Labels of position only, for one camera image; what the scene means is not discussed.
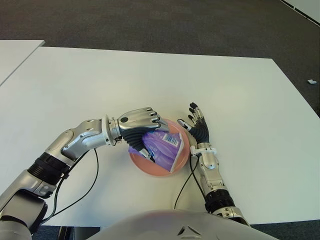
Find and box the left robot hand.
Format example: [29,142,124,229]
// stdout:
[109,106,170,163]

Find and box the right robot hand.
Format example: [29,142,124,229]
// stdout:
[176,101,211,149]

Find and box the purple tissue paper pack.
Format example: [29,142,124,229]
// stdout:
[128,131,185,173]

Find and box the pink round plate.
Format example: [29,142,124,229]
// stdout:
[127,118,191,178]

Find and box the silver robot torso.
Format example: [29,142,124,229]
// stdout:
[86,209,253,240]

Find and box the white side table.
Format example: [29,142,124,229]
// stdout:
[0,39,46,87]

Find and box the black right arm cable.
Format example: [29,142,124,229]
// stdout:
[173,154,207,210]

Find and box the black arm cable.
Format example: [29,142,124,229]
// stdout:
[173,154,207,210]
[41,148,100,222]

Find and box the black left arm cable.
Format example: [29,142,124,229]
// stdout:
[41,148,100,222]

